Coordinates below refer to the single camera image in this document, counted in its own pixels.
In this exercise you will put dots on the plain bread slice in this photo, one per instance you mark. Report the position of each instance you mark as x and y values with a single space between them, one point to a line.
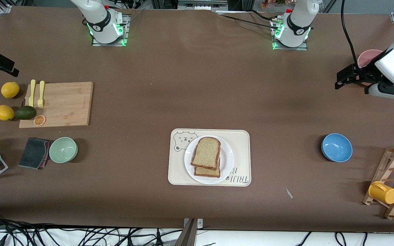
206 153

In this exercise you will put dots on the dark green avocado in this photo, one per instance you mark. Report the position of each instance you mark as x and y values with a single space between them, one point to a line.
25 112

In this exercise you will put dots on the bread slice under egg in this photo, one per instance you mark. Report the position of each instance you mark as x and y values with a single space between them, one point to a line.
205 173

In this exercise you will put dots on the blue bowl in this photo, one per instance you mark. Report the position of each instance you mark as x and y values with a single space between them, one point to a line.
337 147

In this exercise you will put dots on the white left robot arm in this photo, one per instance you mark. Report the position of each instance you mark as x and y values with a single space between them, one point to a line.
296 20

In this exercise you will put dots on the small white paper scrap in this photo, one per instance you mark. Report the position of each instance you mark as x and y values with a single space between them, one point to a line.
289 193

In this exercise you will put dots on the yellow lemon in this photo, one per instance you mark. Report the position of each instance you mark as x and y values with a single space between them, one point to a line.
10 90
4 112

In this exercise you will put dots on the cream tray with bear print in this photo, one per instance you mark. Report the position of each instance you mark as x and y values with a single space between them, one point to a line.
241 143

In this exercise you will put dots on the pale green bowl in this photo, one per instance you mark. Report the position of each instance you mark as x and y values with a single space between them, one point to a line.
63 150

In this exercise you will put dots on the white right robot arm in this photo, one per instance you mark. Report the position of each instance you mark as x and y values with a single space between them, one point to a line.
101 20

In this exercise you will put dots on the yellow plastic fork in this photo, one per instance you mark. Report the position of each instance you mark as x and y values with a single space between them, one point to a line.
41 94

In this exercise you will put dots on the bamboo cutting board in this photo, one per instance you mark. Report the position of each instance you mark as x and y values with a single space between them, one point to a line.
63 102

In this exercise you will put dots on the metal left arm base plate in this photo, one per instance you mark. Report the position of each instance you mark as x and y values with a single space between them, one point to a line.
303 47

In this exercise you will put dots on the metal table edge bracket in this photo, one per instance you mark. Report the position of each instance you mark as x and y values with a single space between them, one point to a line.
192 234

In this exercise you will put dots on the white round plate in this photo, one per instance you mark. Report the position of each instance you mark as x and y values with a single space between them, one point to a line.
227 164

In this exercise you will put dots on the dark grey folded cloth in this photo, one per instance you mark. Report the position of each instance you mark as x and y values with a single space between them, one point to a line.
34 153

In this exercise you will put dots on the orange slice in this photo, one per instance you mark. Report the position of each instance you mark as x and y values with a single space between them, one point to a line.
39 120

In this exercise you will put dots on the yellow plastic knife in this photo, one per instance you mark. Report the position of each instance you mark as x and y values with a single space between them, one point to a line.
31 92

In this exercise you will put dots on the yellow mug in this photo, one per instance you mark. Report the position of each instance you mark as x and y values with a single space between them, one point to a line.
383 193

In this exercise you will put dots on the pink bowl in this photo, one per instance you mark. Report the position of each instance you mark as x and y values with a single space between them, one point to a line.
366 58

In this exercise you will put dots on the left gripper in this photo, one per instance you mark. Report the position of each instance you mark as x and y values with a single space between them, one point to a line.
365 72

